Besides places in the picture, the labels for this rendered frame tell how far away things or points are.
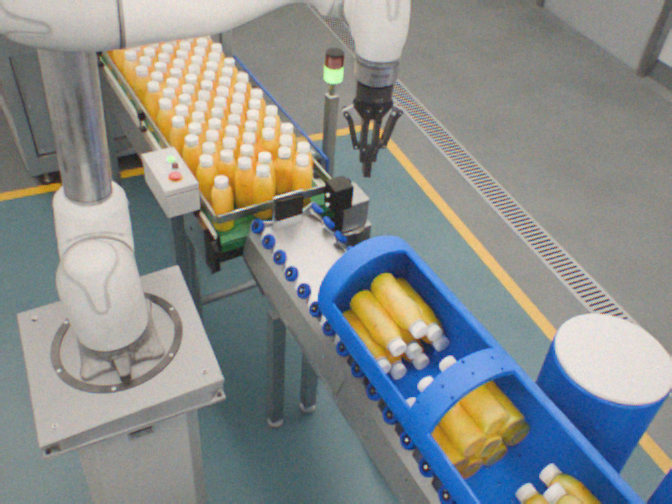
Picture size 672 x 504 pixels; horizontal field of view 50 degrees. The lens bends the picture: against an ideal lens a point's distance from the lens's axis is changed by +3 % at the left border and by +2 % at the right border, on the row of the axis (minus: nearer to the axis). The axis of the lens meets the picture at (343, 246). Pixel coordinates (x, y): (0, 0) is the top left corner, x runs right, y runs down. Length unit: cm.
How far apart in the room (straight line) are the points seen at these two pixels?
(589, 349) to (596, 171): 262
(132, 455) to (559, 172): 311
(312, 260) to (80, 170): 78
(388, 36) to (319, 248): 93
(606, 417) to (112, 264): 118
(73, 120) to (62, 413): 61
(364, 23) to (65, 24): 51
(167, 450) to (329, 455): 101
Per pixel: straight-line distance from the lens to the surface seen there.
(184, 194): 211
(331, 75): 246
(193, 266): 268
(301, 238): 217
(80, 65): 147
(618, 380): 186
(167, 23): 127
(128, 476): 195
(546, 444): 168
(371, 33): 137
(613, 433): 192
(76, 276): 154
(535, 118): 478
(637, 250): 396
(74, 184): 163
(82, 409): 166
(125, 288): 156
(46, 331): 182
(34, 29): 126
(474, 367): 150
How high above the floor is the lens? 238
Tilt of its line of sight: 42 degrees down
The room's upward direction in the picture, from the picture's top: 5 degrees clockwise
